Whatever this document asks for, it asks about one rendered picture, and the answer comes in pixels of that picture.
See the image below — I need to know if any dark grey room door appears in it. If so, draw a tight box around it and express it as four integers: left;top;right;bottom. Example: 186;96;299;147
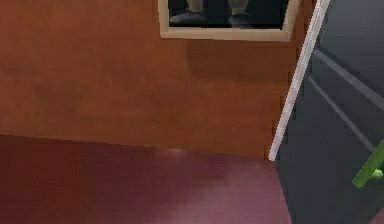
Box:
268;0;384;224

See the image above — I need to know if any cream framed dark wall picture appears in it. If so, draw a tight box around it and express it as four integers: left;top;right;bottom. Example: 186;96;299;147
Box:
157;0;303;43

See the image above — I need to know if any green house plant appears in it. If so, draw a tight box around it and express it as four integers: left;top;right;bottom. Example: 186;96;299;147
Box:
352;139;384;188

